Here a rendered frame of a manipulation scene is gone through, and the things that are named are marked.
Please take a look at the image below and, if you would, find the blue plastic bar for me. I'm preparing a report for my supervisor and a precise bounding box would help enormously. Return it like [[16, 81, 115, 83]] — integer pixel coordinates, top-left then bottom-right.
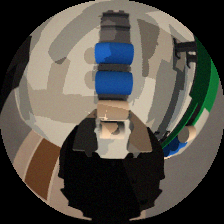
[[163, 144, 179, 157], [95, 42, 134, 65], [169, 136, 187, 151], [95, 71, 133, 95]]

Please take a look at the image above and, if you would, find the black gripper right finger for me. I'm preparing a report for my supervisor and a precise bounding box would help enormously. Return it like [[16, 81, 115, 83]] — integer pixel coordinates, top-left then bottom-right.
[[126, 110, 165, 180]]

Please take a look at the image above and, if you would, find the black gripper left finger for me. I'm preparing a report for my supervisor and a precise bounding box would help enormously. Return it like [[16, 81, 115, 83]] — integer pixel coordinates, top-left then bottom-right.
[[58, 109, 98, 179]]

